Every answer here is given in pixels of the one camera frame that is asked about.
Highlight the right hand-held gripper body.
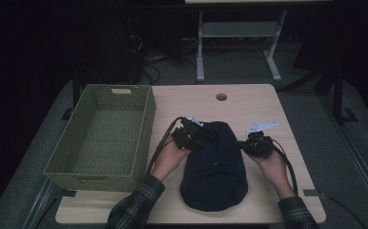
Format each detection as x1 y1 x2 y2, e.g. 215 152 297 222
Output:
244 121 279 159

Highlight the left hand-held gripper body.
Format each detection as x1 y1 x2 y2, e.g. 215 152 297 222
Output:
171 115 212 151

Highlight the dark navy garment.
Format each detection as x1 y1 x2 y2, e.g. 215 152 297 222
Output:
179 120 249 213

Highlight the green woven basket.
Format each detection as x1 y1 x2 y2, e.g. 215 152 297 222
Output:
42 83 157 193

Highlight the person's right hand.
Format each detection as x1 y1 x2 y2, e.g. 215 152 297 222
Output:
248 152 296 200

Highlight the person's left hand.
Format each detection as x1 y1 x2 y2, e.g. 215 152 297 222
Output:
152 137 193 182

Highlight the grey tape strip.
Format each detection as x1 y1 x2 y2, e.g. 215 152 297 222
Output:
302 189 321 198

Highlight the black metal stand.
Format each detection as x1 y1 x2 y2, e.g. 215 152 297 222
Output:
280 63 359 125

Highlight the white metal stand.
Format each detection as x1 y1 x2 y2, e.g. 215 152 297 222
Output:
195 9 288 83

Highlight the right hand-held gripper cable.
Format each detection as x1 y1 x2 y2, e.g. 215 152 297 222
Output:
264 136 299 197

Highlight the tangle of floor cables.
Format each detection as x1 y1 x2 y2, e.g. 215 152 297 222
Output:
126 15 202 85

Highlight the metal floor rail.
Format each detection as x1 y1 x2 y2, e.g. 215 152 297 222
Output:
318 94 368 220
21 177 62 229

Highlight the black floor cable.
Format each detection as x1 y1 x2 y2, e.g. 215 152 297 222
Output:
318 192 368 229

